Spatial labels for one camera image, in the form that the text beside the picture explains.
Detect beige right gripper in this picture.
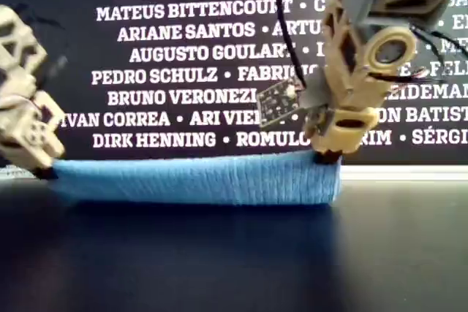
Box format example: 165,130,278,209
305,0,388,165

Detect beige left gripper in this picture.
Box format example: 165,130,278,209
0,4,67,182

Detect light blue cloth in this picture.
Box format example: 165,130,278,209
50,149,343,206

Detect black banner with white names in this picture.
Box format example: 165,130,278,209
0,0,468,167

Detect black camera circuit board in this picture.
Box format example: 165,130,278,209
257,80,304,123

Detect black camera cable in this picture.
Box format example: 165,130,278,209
274,0,310,88

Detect black right arm wires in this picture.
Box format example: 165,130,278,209
411,25,468,85

